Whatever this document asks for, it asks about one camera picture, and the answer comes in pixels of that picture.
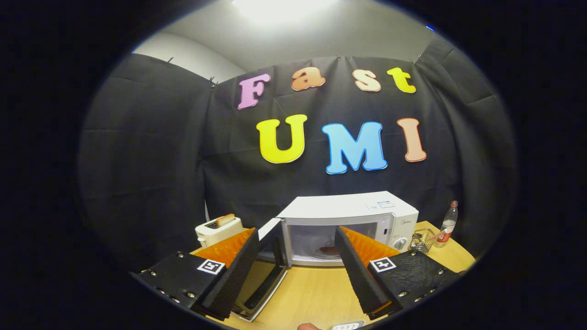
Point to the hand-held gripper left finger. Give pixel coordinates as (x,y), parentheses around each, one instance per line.
(229,284)

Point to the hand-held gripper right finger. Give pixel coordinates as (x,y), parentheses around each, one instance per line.
(360,282)

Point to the red meat piece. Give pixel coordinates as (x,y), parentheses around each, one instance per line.
(329,251)

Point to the white toaster oven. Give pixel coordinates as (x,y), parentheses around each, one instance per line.
(348,208)

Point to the cream toaster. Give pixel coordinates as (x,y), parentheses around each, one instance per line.
(215,233)

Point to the white ridged tray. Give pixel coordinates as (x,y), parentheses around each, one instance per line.
(348,326)

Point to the bread slice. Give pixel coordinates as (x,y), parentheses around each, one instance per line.
(225,220)

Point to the red checked stick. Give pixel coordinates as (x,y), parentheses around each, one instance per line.
(438,235)

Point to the clear plastic water bottle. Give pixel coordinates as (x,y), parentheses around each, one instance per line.
(448,224)

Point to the black backdrop cloth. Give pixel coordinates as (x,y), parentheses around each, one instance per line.
(146,160)

